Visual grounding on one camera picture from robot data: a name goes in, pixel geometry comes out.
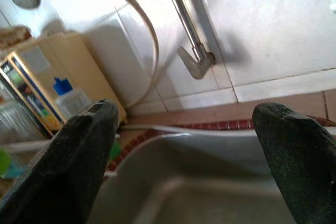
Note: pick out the steel wall faucet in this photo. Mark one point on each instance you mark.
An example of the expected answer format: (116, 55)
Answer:
(189, 30)

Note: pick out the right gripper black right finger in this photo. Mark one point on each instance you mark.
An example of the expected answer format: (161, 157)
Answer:
(302, 169)

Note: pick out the beige water ionizer appliance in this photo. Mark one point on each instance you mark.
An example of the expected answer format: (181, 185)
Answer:
(65, 58)

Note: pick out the green soap bottle blue cap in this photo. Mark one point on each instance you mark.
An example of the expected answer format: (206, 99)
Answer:
(71, 98)

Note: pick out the steel sink basin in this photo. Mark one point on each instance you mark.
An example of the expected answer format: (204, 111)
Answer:
(183, 182)

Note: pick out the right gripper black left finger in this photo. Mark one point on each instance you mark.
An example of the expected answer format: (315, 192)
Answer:
(65, 169)

